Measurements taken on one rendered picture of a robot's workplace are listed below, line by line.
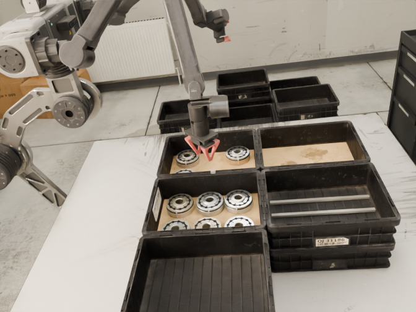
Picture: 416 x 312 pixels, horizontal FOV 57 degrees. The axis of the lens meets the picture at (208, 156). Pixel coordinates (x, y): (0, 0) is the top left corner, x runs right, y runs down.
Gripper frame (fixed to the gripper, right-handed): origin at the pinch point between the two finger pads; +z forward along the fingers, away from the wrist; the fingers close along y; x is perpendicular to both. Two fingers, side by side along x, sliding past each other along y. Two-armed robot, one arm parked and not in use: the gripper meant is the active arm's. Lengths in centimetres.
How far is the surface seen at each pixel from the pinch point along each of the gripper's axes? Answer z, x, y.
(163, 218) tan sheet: 23.8, 16.3, 9.0
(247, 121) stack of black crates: 67, -109, 92
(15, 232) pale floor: 108, 56, 163
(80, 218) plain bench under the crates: 37, 35, 50
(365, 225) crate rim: 14, -20, -49
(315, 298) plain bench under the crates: 36, -2, -45
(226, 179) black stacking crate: 16.0, -8.8, 0.5
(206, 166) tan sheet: 23.3, -15.6, 21.4
